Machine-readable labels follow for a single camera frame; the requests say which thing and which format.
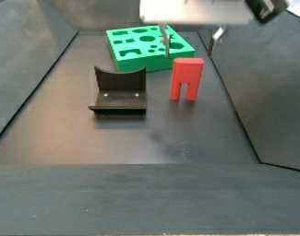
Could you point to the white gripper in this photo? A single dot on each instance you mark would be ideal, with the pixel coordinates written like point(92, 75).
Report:
point(194, 12)

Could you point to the red square-circle object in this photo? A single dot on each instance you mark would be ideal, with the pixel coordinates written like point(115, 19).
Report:
point(186, 73)

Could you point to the green shape-sorter block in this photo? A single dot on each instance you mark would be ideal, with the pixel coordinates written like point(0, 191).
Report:
point(137, 48)

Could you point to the black fixture bracket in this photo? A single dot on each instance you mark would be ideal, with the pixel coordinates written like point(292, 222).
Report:
point(120, 91)

